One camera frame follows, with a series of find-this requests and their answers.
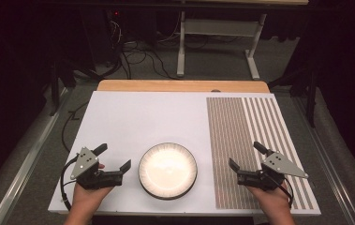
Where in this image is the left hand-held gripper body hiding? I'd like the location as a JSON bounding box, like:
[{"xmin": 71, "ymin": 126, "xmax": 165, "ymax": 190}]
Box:
[{"xmin": 69, "ymin": 146, "xmax": 125, "ymax": 191}]

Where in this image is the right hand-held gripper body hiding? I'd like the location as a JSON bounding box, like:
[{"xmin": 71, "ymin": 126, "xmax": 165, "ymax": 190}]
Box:
[{"xmin": 236, "ymin": 149, "xmax": 309, "ymax": 192}]

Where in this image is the thin black floor cable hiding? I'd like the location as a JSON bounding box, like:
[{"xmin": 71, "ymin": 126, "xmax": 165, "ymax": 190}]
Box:
[{"xmin": 61, "ymin": 100, "xmax": 91, "ymax": 154}]

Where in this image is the striped placemat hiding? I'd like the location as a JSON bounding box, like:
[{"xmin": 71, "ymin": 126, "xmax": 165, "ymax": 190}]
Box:
[{"xmin": 206, "ymin": 97, "xmax": 315, "ymax": 210}]

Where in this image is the black floor cable bundle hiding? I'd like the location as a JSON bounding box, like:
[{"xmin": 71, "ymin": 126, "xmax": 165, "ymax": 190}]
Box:
[{"xmin": 120, "ymin": 40, "xmax": 179, "ymax": 81}]

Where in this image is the dark cabinet with red light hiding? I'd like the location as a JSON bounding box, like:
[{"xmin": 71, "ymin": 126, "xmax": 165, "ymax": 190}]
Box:
[{"xmin": 81, "ymin": 7, "xmax": 126, "ymax": 68}]

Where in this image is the dark curtain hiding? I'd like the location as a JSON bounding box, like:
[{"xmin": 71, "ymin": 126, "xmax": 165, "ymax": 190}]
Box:
[
  {"xmin": 0, "ymin": 0, "xmax": 54, "ymax": 204},
  {"xmin": 296, "ymin": 0, "xmax": 355, "ymax": 188}
]

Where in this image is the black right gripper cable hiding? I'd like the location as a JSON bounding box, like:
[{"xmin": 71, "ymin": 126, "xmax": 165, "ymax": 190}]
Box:
[{"xmin": 272, "ymin": 174, "xmax": 294, "ymax": 210}]

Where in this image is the white board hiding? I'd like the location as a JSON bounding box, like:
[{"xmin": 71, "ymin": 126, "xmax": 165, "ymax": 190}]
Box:
[{"xmin": 47, "ymin": 90, "xmax": 322, "ymax": 218}]

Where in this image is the person's left hand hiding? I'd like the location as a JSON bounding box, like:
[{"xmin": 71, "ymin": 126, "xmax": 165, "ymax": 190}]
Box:
[{"xmin": 70, "ymin": 182, "xmax": 114, "ymax": 217}]

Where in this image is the wooden table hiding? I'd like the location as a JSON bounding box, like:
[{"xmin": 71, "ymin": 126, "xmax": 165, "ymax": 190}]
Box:
[{"xmin": 96, "ymin": 79, "xmax": 271, "ymax": 94}]

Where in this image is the person's right hand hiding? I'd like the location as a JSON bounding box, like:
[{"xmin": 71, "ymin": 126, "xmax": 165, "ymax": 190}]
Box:
[{"xmin": 246, "ymin": 182, "xmax": 293, "ymax": 218}]

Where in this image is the black metal stand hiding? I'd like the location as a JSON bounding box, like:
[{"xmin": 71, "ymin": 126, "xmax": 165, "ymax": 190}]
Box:
[
  {"xmin": 49, "ymin": 59, "xmax": 77, "ymax": 117},
  {"xmin": 268, "ymin": 67, "xmax": 319, "ymax": 128}
]

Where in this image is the white metal stand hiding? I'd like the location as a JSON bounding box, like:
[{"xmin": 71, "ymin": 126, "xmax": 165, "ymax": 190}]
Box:
[{"xmin": 176, "ymin": 0, "xmax": 310, "ymax": 81}]

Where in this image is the metal floor rail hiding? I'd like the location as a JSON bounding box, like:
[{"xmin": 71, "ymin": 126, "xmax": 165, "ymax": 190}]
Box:
[
  {"xmin": 0, "ymin": 87, "xmax": 70, "ymax": 225},
  {"xmin": 293, "ymin": 97, "xmax": 355, "ymax": 225}
]

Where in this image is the white cable bundle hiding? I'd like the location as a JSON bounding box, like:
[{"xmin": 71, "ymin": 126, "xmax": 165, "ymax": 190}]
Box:
[{"xmin": 109, "ymin": 19, "xmax": 124, "ymax": 50}]

